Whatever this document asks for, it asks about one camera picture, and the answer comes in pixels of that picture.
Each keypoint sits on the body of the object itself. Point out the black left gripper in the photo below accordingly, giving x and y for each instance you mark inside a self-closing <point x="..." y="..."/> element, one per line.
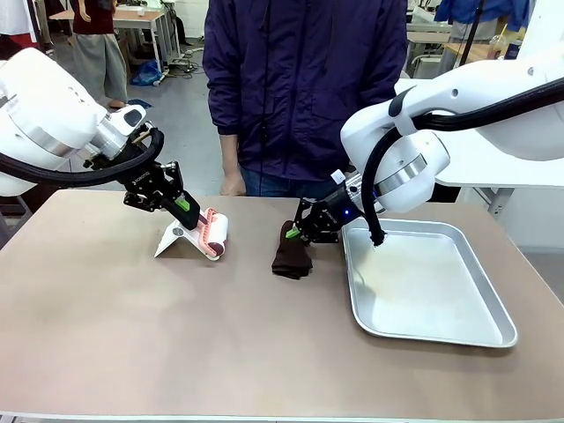
<point x="143" y="185"/>

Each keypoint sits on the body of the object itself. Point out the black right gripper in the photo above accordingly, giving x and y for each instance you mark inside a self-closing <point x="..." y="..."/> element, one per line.
<point x="346" y="209"/>

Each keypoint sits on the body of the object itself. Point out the dark brown cloth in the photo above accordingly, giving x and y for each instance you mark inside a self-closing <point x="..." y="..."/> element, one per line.
<point x="291" y="260"/>

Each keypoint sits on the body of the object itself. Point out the pink white lint roller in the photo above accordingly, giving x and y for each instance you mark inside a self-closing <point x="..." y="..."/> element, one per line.
<point x="218" y="231"/>

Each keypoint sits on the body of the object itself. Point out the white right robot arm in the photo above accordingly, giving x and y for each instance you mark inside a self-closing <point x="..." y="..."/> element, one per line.
<point x="484" y="88"/>

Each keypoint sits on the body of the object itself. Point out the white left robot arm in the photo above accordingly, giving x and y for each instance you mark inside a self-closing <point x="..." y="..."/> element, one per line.
<point x="44" y="110"/>

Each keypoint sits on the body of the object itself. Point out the person's right forearm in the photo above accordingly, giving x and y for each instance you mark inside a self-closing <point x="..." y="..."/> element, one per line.
<point x="230" y="154"/>

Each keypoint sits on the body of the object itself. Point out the person's right hand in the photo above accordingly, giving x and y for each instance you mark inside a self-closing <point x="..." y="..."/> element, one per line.
<point x="231" y="185"/>

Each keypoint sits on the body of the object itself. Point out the white folded roller stand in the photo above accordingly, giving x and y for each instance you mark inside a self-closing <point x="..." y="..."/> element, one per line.
<point x="169" y="240"/>

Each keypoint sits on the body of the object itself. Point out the dark blue floor mat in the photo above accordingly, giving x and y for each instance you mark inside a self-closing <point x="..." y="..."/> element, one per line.
<point x="140" y="104"/>

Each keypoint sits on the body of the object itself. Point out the blue plastic bag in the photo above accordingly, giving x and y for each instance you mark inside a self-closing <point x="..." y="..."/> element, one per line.
<point x="146" y="74"/>

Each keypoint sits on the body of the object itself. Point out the silver metal tray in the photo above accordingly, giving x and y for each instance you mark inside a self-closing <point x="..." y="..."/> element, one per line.
<point x="418" y="299"/>

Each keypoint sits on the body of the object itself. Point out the person in purple jacket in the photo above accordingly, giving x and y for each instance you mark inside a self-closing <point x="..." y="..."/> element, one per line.
<point x="304" y="88"/>

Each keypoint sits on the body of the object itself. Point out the person in grey trousers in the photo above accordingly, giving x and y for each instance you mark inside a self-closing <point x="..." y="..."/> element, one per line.
<point x="97" y="61"/>

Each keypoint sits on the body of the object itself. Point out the large white table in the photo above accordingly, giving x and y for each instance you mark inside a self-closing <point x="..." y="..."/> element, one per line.
<point x="484" y="176"/>

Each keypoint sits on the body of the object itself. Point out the wooden top background table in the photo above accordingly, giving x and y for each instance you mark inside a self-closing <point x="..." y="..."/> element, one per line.
<point x="132" y="18"/>

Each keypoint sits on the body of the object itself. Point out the person in red white clothes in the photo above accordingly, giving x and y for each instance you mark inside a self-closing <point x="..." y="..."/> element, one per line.
<point x="15" y="26"/>

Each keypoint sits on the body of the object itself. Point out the wooden counter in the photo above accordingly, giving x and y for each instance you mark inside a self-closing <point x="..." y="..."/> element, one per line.
<point x="482" y="52"/>

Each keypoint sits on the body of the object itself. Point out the black metal pole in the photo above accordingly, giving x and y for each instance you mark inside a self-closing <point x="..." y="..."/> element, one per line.
<point x="471" y="26"/>

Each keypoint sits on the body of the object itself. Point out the plastic drink cup with straw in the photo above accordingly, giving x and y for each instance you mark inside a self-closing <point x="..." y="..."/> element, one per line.
<point x="497" y="46"/>

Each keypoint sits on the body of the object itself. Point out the dark blue bottle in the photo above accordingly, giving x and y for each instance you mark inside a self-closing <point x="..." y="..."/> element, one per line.
<point x="512" y="49"/>

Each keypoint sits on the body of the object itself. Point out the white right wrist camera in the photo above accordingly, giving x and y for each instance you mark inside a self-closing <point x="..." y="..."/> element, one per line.
<point x="338" y="176"/>

